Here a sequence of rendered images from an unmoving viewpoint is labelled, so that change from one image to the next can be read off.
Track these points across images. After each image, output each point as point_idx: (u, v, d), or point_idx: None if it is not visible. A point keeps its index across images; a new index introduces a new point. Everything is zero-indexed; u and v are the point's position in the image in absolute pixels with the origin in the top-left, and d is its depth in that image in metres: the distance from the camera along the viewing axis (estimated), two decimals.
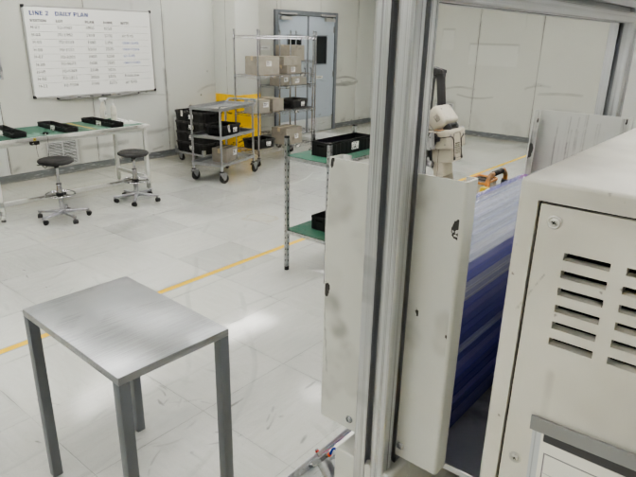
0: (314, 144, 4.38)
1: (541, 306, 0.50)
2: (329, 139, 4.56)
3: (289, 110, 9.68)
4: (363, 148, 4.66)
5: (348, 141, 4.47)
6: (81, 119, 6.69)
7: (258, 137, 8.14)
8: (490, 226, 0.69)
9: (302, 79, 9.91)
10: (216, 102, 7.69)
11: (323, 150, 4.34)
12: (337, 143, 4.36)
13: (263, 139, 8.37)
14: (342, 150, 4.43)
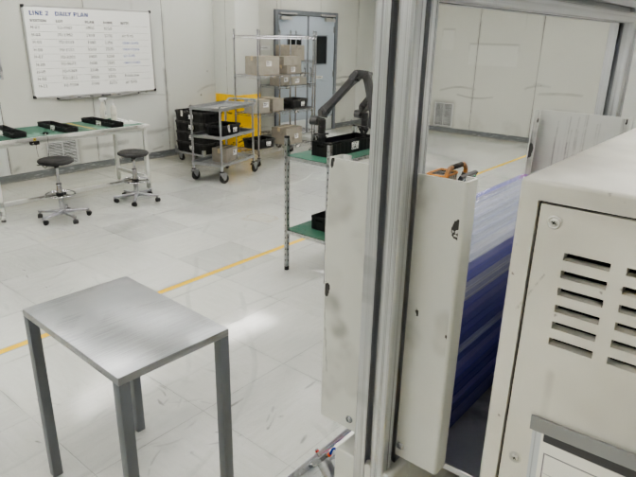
0: (314, 144, 4.38)
1: (541, 306, 0.50)
2: (329, 139, 4.56)
3: (289, 110, 9.68)
4: (363, 148, 4.66)
5: (348, 141, 4.47)
6: (81, 119, 6.69)
7: (258, 137, 8.14)
8: (490, 226, 0.69)
9: (302, 79, 9.91)
10: (216, 102, 7.69)
11: (323, 150, 4.34)
12: (337, 143, 4.36)
13: (263, 139, 8.37)
14: (342, 150, 4.43)
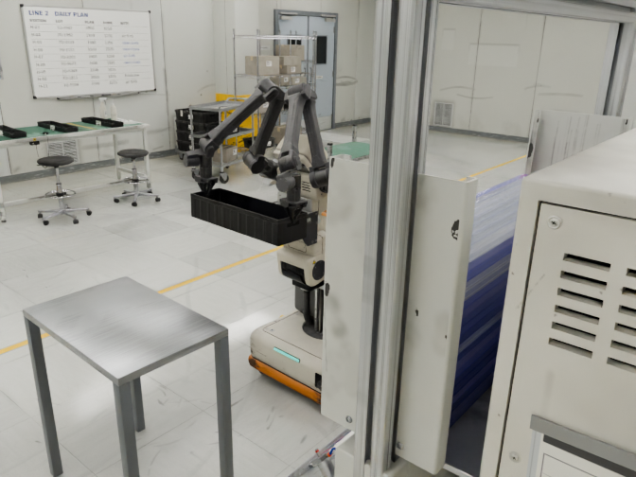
0: (283, 224, 2.30)
1: (541, 306, 0.50)
2: (240, 213, 2.42)
3: None
4: None
5: (266, 204, 2.55)
6: (81, 119, 6.69)
7: None
8: (490, 226, 0.69)
9: (302, 79, 9.91)
10: (216, 102, 7.69)
11: (297, 228, 2.37)
12: None
13: None
14: (279, 220, 2.52)
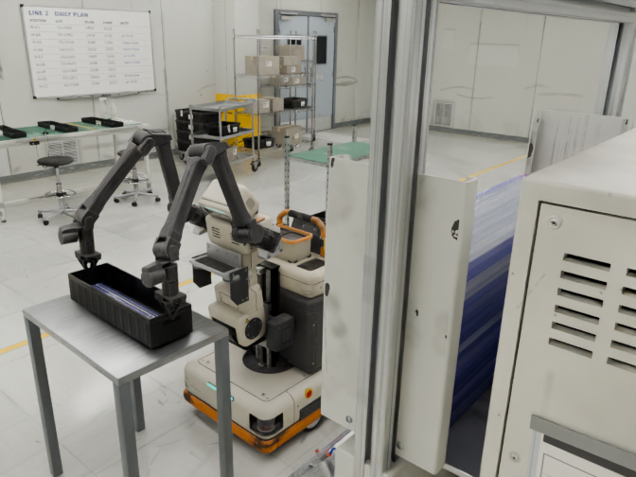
0: (157, 324, 1.94)
1: (541, 306, 0.50)
2: (114, 305, 2.05)
3: (289, 110, 9.68)
4: (123, 291, 2.35)
5: (152, 288, 2.19)
6: (81, 119, 6.69)
7: (258, 137, 8.14)
8: (490, 226, 0.69)
9: (302, 79, 9.91)
10: (216, 102, 7.69)
11: (178, 324, 2.01)
12: None
13: (263, 139, 8.37)
14: None
